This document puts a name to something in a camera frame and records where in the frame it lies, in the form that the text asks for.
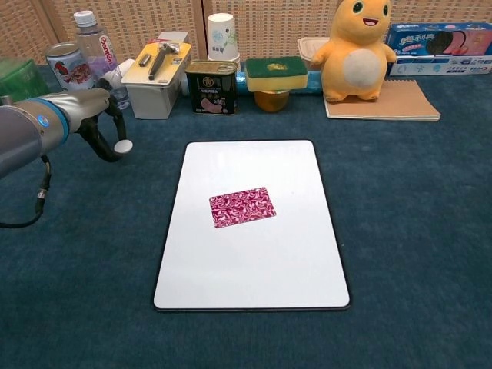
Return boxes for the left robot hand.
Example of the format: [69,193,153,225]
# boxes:
[63,87,134,163]

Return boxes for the pink patterned package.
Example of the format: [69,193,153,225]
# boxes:
[208,186,278,231]

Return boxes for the white rectangular board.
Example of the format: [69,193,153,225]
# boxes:
[152,139,351,311]

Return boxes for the silver tin can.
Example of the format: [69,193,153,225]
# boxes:
[45,42,95,93]

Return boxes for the white cylinder tube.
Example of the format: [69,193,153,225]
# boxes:
[98,59,136,91]

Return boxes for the clear plastic water bottle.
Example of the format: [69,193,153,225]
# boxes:
[73,10,130,111]

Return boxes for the green plastic box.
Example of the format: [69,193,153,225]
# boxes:
[0,57,41,98]

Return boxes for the yellow razor blister pack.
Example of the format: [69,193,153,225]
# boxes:
[120,40,192,86]

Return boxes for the black luncheon meat tin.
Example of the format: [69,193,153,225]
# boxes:
[184,60,240,115]

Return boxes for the stacked white paper cups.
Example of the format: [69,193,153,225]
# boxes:
[207,12,241,72]

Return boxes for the yellow glass jar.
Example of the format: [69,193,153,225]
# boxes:
[253,88,291,113]

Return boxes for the green yellow tin box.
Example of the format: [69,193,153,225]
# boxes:
[244,56,310,94]

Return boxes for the woven bamboo folding screen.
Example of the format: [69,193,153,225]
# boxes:
[0,0,492,67]

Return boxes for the yellow plush toy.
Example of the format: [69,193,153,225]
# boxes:
[310,0,397,103]

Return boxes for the brown spiral notebook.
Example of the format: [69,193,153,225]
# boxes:
[324,79,442,123]

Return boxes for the dark blue table cloth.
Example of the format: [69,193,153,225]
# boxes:
[0,63,492,369]

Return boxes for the blue cookie box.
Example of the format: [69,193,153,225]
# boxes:
[385,22,492,59]

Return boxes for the white and blue film box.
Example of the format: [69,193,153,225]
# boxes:
[387,55,492,77]

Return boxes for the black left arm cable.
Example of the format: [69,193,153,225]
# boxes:
[0,153,53,229]

